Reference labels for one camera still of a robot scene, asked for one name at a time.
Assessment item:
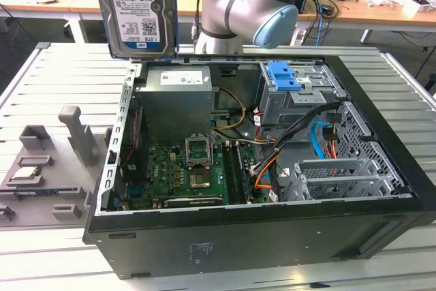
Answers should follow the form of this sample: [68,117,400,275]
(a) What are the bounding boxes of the grey power supply unit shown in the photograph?
[134,65,216,135]

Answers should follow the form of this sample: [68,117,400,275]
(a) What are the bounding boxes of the hard disk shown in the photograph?
[95,0,178,61]

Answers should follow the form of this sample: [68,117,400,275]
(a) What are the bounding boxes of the black RAM slot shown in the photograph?
[223,143,247,204]

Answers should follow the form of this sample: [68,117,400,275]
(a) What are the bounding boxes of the metal socket cover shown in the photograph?
[184,132,215,169]

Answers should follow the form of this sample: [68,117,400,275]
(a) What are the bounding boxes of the wooden desk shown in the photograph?
[295,0,436,45]
[0,0,202,44]

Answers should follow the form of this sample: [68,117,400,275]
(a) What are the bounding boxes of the blue SATA wire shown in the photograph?
[311,121,339,162]

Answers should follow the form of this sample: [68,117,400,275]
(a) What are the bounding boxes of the orange wires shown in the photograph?
[253,154,284,190]

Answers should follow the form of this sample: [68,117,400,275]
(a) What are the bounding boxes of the grey parts rack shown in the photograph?
[0,105,114,228]

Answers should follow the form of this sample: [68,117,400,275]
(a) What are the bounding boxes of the blue plastic bay latch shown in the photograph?
[267,61,302,92]

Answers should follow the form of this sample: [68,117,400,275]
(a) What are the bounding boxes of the perforated metal disk bay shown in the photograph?
[279,159,379,202]

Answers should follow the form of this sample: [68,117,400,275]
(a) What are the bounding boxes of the yellow power wires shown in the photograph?
[211,87,249,132]

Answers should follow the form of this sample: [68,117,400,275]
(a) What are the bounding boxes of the black wire bundle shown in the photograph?
[251,99,342,183]

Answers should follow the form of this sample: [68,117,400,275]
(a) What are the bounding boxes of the red wire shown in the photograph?
[123,106,142,170]

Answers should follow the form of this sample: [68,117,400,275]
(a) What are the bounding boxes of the RAM stick with blue label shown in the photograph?
[236,146,255,203]

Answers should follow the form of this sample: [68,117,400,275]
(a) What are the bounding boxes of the black PC case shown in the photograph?
[82,52,436,280]

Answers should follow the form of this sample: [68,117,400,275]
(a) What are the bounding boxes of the black graphics card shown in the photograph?
[163,196,225,209]

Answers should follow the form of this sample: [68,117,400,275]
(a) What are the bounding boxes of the silver CPU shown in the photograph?
[11,166,44,188]

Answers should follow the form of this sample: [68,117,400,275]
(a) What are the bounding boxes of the metal disk bay cage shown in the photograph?
[258,61,345,129]

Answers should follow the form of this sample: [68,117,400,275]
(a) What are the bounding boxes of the small white box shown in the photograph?
[409,0,436,13]

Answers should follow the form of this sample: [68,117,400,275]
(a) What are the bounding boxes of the green motherboard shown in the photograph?
[125,142,275,209]

